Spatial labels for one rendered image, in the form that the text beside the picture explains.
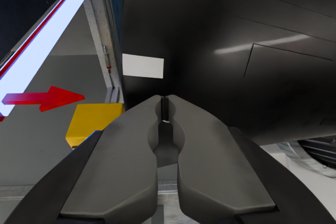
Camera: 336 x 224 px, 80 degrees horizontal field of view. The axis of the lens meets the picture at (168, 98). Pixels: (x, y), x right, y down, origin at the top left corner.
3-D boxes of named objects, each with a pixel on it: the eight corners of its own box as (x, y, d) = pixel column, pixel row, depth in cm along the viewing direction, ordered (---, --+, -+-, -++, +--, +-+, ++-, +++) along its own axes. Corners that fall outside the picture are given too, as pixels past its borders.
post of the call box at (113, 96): (120, 93, 60) (114, 128, 51) (110, 94, 60) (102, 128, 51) (119, 86, 57) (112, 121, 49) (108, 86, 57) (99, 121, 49)
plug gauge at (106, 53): (111, 73, 53) (107, 46, 47) (107, 73, 53) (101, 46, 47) (112, 71, 53) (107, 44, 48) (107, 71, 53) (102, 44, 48)
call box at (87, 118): (132, 137, 57) (128, 174, 49) (95, 138, 56) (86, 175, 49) (123, 97, 45) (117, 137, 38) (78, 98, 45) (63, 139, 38)
